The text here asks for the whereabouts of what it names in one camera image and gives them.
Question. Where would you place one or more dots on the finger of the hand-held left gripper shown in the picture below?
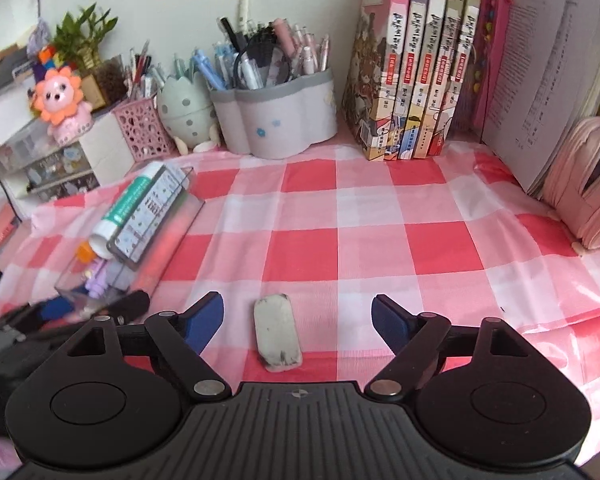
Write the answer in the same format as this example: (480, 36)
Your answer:
(130, 305)
(55, 310)

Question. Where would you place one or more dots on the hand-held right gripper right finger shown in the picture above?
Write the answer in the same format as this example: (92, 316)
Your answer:
(390, 327)

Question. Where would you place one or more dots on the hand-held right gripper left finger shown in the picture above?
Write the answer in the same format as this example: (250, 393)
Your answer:
(205, 325)

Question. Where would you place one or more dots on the orange highlighter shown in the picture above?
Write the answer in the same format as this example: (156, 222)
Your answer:
(86, 252)

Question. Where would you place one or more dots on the white smudged eraser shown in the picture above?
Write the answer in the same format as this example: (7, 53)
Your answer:
(277, 332)

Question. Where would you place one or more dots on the pencil lead refill case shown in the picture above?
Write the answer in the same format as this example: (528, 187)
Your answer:
(150, 215)

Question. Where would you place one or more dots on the clear acrylic box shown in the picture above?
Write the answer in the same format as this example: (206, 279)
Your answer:
(175, 220)

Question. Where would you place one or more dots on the green glue stick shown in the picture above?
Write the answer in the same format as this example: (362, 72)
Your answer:
(130, 200)

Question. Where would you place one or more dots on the pink checkered tablecloth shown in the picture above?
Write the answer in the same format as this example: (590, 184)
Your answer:
(380, 240)

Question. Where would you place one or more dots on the clear small drawer cabinet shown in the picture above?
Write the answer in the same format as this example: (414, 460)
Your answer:
(55, 165)

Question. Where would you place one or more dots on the white drawer organiser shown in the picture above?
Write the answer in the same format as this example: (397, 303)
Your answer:
(115, 160)

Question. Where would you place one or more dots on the pink lattice pen holder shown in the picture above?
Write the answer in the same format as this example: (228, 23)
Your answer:
(142, 130)

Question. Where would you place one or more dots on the green spotted egg pen holder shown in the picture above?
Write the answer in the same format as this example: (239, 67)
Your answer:
(185, 110)

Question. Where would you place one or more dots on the pink orange sunflower toy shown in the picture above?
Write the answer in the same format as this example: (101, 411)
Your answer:
(57, 97)

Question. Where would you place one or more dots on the white grey flower-shaped pen holder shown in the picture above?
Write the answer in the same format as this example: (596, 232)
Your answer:
(280, 120)

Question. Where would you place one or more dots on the clear box with brown contents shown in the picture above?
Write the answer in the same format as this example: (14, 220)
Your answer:
(110, 80)

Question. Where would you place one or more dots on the bunch of red black pens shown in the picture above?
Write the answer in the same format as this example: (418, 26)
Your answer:
(140, 75)

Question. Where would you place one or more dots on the stack of grey boxes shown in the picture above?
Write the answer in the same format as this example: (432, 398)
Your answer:
(0, 82)

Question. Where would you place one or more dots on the pink pencil case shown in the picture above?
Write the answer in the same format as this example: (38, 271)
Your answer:
(580, 185)

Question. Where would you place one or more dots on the bunch of green pens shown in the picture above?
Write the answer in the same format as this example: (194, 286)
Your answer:
(180, 70)

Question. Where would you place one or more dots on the colourful puzzle cube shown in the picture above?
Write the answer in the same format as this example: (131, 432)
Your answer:
(45, 57)

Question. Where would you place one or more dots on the pink spine comic book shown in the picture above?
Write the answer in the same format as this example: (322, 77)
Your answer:
(375, 60)

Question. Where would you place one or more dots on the black magnifying glass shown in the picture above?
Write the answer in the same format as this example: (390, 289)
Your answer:
(265, 60)

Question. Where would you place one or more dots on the green bamboo plant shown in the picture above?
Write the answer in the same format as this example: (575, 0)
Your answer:
(85, 35)

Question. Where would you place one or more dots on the striped olive comic book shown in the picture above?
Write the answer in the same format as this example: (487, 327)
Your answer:
(452, 60)

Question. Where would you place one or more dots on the purple hanging sachet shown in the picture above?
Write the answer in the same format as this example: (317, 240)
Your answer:
(40, 35)

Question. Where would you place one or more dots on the white olive comic book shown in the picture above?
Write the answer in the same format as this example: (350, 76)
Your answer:
(467, 60)

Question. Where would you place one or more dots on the bunch of pastel pens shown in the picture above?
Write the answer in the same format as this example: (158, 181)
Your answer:
(305, 55)

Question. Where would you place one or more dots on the open paper book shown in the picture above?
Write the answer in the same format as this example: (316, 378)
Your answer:
(545, 60)

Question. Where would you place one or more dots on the pink abacus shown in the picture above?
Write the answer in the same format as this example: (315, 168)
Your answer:
(500, 35)

